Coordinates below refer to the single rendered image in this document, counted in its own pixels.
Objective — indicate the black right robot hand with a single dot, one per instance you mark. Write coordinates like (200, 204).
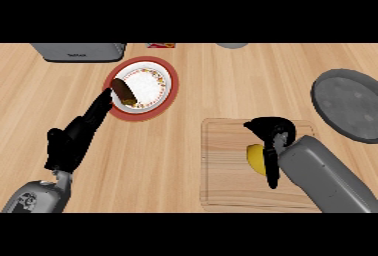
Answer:
(270, 133)

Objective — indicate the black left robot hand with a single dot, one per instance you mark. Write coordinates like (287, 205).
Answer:
(75, 140)

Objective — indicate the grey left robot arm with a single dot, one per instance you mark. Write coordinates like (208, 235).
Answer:
(39, 197)

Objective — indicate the yellow lemon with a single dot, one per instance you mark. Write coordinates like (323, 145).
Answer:
(256, 158)

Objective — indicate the wooden cutting board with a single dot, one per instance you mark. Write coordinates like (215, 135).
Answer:
(231, 173)

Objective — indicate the dark grey pan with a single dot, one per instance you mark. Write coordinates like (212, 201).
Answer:
(349, 105)

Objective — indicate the brown sausage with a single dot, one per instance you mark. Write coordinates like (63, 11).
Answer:
(123, 90)

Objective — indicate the red round placemat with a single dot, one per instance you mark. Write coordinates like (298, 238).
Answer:
(163, 100)

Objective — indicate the white patterned plate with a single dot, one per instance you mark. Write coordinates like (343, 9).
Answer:
(149, 83)

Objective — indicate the grey toaster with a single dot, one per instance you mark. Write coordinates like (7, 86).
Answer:
(82, 52)

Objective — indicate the red and white box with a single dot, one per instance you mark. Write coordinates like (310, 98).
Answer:
(162, 45)

